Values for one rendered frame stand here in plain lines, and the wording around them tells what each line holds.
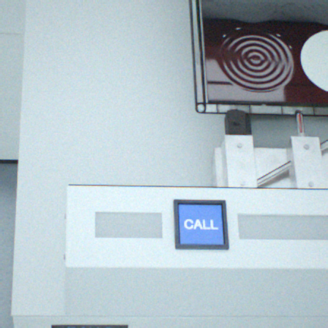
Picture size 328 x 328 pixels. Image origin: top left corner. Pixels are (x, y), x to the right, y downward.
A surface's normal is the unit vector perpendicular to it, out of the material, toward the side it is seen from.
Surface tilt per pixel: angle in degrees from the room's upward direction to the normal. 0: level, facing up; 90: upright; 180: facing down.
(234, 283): 90
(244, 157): 0
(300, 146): 0
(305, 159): 0
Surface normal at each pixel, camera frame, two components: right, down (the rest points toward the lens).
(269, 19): 0.10, -0.49
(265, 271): 0.04, 0.87
